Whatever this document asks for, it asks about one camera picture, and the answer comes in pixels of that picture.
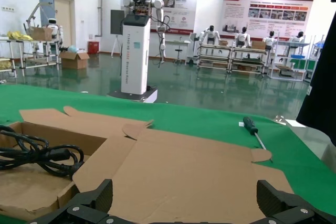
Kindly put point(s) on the white wall pipe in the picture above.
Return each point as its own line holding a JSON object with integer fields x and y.
{"x": 100, "y": 3}

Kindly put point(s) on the closed cardboard carton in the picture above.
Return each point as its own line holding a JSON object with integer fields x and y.
{"x": 40, "y": 33}

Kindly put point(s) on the open cardboard carton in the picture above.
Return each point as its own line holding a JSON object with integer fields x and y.
{"x": 74, "y": 61}

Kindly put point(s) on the grey electrical cabinet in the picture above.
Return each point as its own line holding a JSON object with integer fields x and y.
{"x": 115, "y": 22}

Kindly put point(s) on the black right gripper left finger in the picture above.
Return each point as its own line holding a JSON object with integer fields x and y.
{"x": 97, "y": 200}

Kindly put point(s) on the white black humanoid robot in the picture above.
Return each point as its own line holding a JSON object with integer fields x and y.
{"x": 242, "y": 39}
{"x": 53, "y": 27}
{"x": 210, "y": 35}
{"x": 270, "y": 41}
{"x": 298, "y": 39}

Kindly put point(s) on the black cloth garment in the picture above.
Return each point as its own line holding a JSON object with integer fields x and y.
{"x": 325, "y": 77}

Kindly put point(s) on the green tablecloth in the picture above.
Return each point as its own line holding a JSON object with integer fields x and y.
{"x": 183, "y": 119}

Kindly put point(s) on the black stool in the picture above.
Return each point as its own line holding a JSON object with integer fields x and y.
{"x": 178, "y": 51}

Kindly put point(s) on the beige door with blue frame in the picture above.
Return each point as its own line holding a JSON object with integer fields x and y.
{"x": 63, "y": 19}

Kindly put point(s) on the white tripod stand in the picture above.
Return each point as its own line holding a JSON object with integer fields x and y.
{"x": 115, "y": 45}

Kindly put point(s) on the rack with blue bins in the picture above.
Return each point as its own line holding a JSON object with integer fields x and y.
{"x": 316, "y": 51}

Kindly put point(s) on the white desk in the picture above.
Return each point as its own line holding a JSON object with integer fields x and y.
{"x": 178, "y": 42}

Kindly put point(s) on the small white paper tag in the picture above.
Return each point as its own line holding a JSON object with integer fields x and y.
{"x": 240, "y": 123}

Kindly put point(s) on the white tube frame rack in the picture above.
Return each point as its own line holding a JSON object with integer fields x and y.
{"x": 21, "y": 51}

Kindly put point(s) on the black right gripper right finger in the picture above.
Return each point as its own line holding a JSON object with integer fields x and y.
{"x": 283, "y": 205}

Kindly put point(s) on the wall poster board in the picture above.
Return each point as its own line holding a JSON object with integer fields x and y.
{"x": 275, "y": 6}
{"x": 183, "y": 11}

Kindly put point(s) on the yellow bags pile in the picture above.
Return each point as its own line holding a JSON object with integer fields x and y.
{"x": 18, "y": 36}

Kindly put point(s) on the white pedestal humanoid robot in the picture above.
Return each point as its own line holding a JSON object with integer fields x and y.
{"x": 135, "y": 51}

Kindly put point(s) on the white tube crane frame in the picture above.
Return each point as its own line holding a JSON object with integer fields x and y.
{"x": 32, "y": 14}

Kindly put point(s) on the metal frame workbench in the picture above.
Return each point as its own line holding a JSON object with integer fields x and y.
{"x": 288, "y": 58}
{"x": 214, "y": 57}
{"x": 248, "y": 62}

